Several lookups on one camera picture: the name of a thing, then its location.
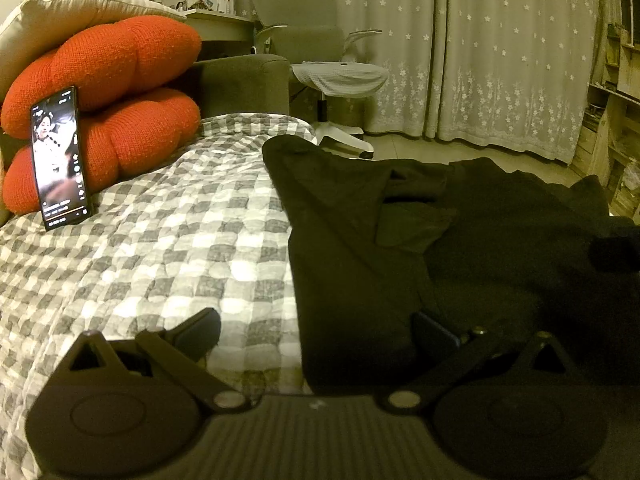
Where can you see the dark green sofa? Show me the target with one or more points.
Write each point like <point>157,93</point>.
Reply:
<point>253,83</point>

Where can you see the grey white office chair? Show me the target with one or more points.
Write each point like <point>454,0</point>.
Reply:
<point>306,33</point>

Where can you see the orange flower cushion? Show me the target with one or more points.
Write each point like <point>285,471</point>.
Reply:
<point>129,118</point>

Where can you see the wooden shelf unit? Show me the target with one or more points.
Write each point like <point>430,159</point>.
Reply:
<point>608,144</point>

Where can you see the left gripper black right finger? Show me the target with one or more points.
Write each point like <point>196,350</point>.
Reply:
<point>445,356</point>

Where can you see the black garment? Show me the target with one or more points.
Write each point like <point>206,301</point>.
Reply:
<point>374,242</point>

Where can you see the grey star curtain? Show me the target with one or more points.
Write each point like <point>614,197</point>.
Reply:
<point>509,73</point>

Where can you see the black smartphone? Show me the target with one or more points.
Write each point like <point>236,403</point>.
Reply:
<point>59,165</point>

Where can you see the cream white pillow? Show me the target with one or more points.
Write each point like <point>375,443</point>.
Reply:
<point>35,27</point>

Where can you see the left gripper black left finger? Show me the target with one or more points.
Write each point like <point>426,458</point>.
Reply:
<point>149,368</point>

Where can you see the grey white checkered quilt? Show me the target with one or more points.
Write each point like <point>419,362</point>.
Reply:
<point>204,230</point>

